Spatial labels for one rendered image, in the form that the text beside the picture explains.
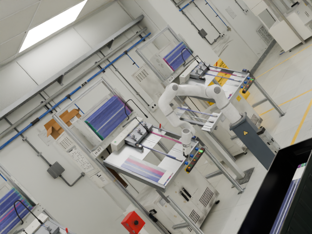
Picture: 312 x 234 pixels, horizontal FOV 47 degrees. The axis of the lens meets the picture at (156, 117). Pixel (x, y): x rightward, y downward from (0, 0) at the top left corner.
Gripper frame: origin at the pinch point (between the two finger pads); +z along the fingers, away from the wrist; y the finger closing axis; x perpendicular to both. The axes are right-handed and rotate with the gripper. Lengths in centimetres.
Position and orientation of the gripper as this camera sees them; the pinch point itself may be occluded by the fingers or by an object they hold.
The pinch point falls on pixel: (186, 155)
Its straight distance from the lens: 342.2
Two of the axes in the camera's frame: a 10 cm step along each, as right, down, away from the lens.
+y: 5.3, -5.6, 6.4
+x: -8.5, -2.9, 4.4
